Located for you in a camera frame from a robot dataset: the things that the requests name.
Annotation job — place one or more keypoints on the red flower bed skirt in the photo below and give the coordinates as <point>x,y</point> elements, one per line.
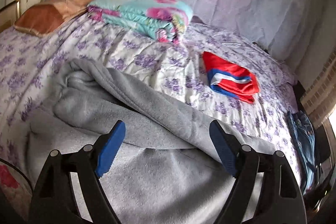
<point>16,192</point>

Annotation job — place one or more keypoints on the orange satin pillow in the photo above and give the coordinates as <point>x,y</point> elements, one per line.
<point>46,17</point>

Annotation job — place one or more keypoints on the purple floral bed sheet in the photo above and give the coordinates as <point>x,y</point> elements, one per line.
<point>29,63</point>

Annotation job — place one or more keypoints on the brick pattern curtain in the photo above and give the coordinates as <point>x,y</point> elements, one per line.
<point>319,100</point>

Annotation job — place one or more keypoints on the blue denim jeans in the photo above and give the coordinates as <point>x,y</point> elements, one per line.
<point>303,137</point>

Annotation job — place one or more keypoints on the grey fleece pants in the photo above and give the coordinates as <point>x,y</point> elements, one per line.
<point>167,169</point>

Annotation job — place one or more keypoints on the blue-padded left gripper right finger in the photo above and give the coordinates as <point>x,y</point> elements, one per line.
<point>280,199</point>

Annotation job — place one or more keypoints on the folded teal floral quilt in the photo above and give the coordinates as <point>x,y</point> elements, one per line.
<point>165,21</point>

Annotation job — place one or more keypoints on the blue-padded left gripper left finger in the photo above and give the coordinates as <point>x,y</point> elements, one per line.
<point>53,198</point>

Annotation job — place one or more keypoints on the folded red white blue garment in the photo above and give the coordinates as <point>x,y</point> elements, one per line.
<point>230,79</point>

